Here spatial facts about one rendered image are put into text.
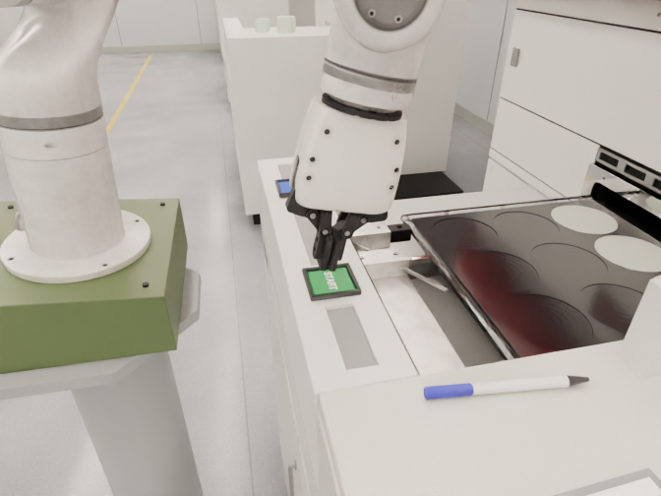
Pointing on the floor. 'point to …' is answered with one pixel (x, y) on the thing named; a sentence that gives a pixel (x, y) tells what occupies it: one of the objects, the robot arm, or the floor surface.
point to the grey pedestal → (129, 412)
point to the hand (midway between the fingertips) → (329, 248)
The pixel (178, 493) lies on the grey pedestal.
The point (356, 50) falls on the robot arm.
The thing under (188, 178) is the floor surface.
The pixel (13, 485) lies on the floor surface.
